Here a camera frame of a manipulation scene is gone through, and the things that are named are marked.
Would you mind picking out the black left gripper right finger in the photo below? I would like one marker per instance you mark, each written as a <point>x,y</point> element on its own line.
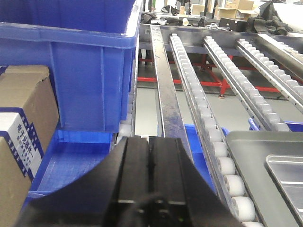
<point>187,199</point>

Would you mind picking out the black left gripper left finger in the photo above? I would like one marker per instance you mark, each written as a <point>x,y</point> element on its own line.
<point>109,195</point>

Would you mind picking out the silver metal tray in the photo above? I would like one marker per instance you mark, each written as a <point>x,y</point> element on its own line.
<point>287,173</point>

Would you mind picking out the grey plastic tray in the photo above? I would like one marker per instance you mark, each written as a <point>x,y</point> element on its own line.
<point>249,150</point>

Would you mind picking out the brown cardboard box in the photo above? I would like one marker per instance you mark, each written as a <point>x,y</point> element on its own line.
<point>28,118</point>

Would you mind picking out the black box on table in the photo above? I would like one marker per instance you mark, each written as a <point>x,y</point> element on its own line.
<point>233,24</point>

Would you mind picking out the blue bin below rollers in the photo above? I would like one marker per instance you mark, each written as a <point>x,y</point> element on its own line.
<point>71,154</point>

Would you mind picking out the large blue plastic bin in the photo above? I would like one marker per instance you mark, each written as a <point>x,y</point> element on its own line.
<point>89,48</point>

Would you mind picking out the black cloth heap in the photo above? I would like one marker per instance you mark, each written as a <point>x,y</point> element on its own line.
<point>267,21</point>

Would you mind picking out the white roller rail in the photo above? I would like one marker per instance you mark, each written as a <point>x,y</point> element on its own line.
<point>276,76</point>
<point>260,112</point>
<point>227,184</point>

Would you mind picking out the flat steel rail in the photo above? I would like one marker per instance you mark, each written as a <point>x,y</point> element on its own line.
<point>170,123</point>

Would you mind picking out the red steel frame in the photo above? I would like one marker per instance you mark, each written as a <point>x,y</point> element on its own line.
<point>210,77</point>

